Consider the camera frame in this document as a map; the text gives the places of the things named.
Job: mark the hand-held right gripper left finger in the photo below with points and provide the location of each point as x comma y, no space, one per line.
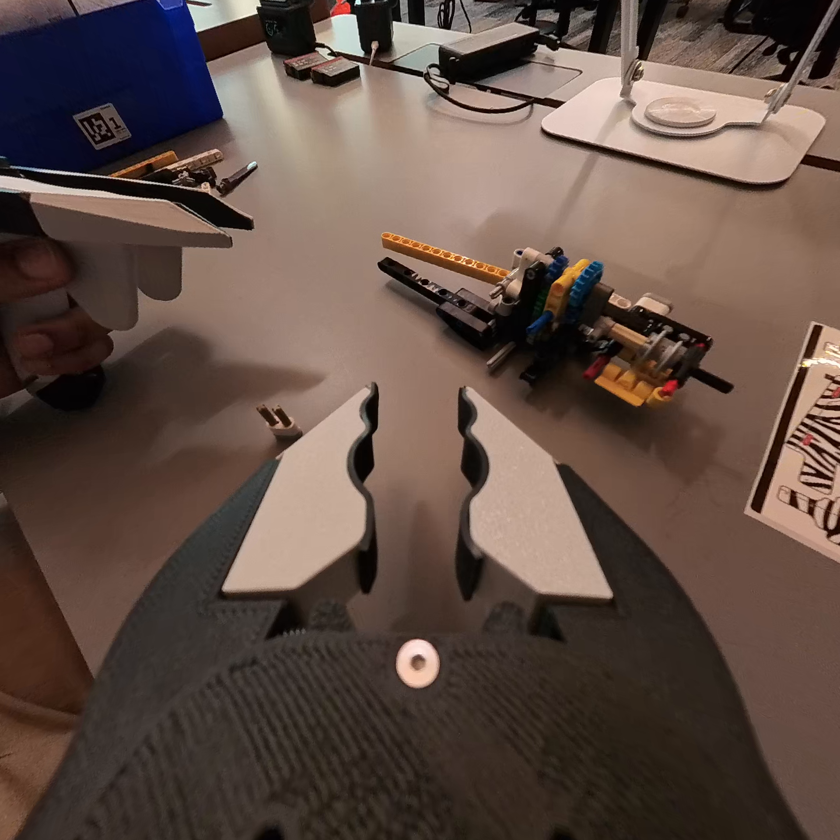
308,512

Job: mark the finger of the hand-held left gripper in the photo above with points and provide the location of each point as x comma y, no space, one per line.
131,220
197,200

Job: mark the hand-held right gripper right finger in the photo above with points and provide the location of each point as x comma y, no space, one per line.
525,518

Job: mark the black lego pieces cluster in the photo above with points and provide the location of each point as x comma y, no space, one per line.
187,177

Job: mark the pale lego beam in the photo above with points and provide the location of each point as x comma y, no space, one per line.
200,157

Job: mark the black lego pin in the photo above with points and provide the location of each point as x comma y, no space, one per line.
236,178

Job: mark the yellow lego beam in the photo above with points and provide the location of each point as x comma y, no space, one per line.
148,164

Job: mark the small white lego connector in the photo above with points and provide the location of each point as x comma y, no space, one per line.
285,428

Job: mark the multicoloured lego assembly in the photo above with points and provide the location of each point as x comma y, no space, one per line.
571,295

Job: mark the person's left hand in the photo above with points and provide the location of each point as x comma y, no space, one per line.
36,269

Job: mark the blue plastic bin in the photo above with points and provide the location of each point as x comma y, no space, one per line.
98,65

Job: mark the small black battery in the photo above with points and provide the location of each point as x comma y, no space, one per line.
303,67
336,72

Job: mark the black charger dock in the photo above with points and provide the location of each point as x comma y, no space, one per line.
285,26

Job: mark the zebra sticker sheet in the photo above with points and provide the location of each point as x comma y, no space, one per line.
807,446

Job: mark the black power adapter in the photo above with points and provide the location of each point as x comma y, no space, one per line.
485,46

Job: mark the person's trouser leg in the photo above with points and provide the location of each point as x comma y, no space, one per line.
26,774

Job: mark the white desk stand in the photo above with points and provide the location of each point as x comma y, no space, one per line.
741,148

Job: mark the black office chair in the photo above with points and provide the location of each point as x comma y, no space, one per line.
781,26

